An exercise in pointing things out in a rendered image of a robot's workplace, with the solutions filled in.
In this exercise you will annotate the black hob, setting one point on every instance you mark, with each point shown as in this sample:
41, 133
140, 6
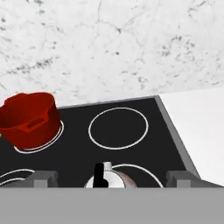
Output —
116, 157

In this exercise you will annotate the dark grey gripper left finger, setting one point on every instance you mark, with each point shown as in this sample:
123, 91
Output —
43, 178

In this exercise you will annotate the red cooking pot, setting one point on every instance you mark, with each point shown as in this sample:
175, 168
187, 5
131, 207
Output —
30, 121

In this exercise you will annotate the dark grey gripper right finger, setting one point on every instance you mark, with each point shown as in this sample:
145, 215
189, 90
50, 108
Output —
180, 178

